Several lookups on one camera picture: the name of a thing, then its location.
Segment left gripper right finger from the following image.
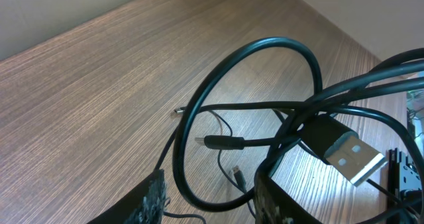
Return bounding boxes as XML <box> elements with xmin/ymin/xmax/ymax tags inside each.
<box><xmin>254</xmin><ymin>171</ymin><xmax>321</xmax><ymax>224</ymax></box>

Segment black usb cables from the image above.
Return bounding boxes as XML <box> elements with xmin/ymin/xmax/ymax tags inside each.
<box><xmin>154</xmin><ymin>36</ymin><xmax>424</xmax><ymax>224</ymax></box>

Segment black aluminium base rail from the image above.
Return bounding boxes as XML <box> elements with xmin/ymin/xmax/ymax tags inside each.
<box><xmin>388</xmin><ymin>148</ymin><xmax>422</xmax><ymax>213</ymax></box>

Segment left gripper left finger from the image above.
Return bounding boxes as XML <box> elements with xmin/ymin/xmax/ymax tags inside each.
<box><xmin>88</xmin><ymin>170</ymin><xmax>167</xmax><ymax>224</ymax></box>

